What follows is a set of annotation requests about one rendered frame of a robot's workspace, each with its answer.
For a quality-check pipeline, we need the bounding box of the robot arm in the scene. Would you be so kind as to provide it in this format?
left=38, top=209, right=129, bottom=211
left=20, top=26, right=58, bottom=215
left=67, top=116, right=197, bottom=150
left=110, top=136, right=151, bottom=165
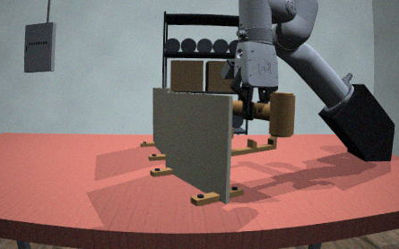
left=236, top=0, right=354, bottom=114

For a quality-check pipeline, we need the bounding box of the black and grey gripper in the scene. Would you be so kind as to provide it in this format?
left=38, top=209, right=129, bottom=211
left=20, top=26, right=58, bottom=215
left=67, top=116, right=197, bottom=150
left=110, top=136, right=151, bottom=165
left=230, top=39, right=279, bottom=121

